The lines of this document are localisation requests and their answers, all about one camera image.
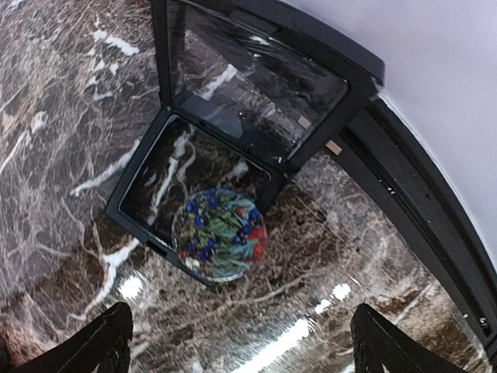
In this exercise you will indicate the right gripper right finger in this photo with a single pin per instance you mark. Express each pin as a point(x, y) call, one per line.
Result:
point(380, 346)

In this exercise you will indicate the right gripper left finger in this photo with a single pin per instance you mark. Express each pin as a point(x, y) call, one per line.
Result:
point(101, 346)

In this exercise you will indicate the black brooch stand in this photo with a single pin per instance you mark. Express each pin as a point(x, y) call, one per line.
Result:
point(249, 91)

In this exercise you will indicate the right black frame post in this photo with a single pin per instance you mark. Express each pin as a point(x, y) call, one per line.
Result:
point(388, 163)

